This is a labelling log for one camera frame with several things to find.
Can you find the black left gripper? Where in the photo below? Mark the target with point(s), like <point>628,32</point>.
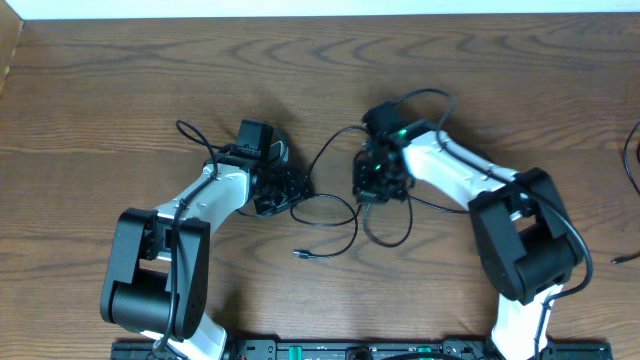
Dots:
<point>294,177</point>

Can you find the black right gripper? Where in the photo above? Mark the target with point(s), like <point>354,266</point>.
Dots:
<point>366,193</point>

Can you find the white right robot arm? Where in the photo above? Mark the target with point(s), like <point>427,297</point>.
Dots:
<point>527,244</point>

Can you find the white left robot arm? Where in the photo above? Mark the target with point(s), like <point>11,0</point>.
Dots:
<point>156,281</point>

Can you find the brown cardboard panel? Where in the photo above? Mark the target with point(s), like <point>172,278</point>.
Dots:
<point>11,25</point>

